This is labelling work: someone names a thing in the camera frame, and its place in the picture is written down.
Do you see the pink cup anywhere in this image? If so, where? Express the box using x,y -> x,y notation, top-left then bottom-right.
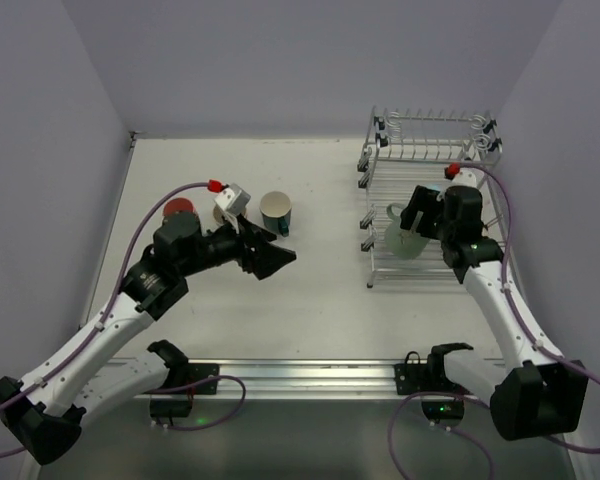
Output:
162,197 -> 196,217

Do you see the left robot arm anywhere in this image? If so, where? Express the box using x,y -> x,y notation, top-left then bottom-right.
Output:
0,212 -> 297,465

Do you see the aluminium mounting rail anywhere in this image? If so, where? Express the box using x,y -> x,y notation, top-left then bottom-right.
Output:
55,350 -> 505,411

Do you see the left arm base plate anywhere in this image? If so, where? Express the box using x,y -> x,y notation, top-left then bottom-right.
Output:
151,362 -> 220,397

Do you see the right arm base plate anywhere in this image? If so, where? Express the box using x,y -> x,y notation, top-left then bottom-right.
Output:
393,351 -> 466,396

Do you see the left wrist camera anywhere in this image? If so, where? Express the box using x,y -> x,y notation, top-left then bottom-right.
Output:
214,183 -> 251,228

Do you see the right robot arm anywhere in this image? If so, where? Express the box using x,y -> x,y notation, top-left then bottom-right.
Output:
400,185 -> 588,441

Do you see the beige tall cup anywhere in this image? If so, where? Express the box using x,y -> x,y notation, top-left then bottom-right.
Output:
212,205 -> 225,226

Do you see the light green mug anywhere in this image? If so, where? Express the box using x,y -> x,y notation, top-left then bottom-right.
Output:
384,202 -> 429,260

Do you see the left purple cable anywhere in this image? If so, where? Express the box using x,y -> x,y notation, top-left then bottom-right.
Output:
0,177 -> 249,461

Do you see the dark green mug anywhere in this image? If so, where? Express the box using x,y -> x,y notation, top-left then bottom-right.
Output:
259,191 -> 292,237

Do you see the metal dish rack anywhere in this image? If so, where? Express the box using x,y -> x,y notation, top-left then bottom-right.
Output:
357,109 -> 507,288

